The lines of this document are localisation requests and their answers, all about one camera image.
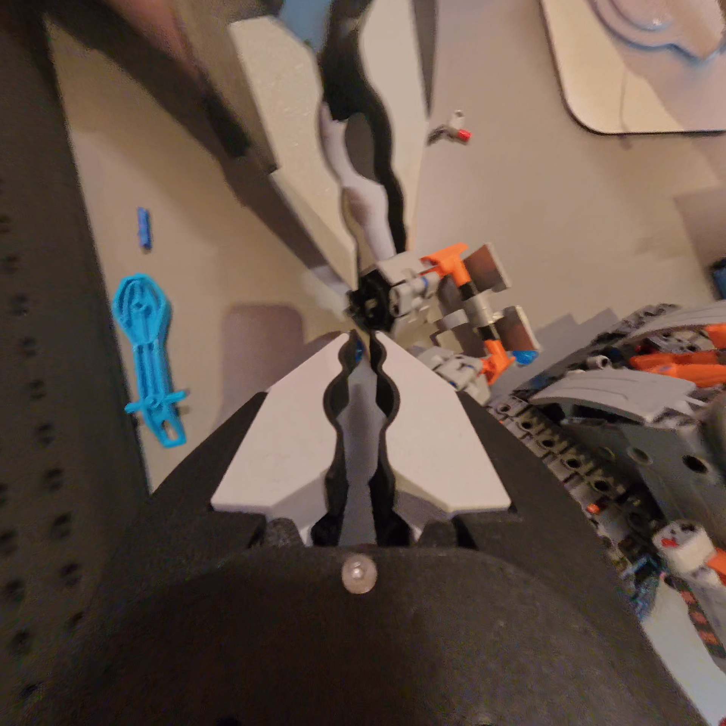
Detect light blue brick separator tool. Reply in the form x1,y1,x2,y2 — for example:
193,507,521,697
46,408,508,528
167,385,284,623
111,274,191,449

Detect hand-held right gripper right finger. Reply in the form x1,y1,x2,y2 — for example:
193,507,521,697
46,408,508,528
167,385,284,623
369,330,512,542

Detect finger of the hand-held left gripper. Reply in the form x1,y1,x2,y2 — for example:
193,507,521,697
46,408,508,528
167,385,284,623
227,16,359,280
340,0,439,254

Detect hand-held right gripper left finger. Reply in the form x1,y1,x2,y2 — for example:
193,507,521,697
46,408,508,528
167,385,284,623
210,332,364,542

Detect grey red pin connector piece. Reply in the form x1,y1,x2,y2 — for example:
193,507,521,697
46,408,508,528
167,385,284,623
427,109,473,145

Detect grey orange twin-motor toy assembly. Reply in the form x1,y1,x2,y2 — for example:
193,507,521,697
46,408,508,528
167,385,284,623
340,243,541,405

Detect large grey orange toy vehicle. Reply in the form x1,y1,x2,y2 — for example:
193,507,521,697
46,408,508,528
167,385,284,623
488,303,726,664

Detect black round stud piece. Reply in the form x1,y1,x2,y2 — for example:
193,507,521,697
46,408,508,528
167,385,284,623
347,309,382,341

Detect white desk lamp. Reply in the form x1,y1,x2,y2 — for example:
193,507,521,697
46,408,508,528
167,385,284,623
539,0,726,137

